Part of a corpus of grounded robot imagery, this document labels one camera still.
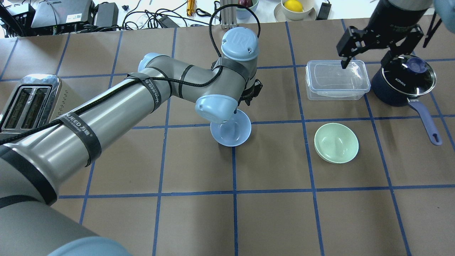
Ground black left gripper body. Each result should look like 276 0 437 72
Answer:
238 79 263 106

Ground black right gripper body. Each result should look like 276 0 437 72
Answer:
336 25 424 59

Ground green bowl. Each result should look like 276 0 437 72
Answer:
314 123 359 164

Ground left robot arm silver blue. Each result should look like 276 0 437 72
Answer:
0 27 262 256

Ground cream bowl with lemon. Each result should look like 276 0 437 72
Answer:
274 0 316 22

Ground blue bowl with fruit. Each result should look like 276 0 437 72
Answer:
236 0 259 20

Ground clear plastic food container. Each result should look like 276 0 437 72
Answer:
305 60 371 101

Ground dark blue saucepan with lid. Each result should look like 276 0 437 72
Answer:
371 55 442 146

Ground small black device on desk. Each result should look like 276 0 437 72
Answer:
315 1 332 20

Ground gold yellow tool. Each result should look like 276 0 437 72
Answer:
186 0 196 17

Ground black power adapter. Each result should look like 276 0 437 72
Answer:
94 2 119 27

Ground silver white toaster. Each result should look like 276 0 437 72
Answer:
1 74 75 135

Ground black mini computer box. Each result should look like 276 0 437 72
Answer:
31 0 95 29

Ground aluminium frame post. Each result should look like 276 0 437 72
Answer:
219 0 238 30

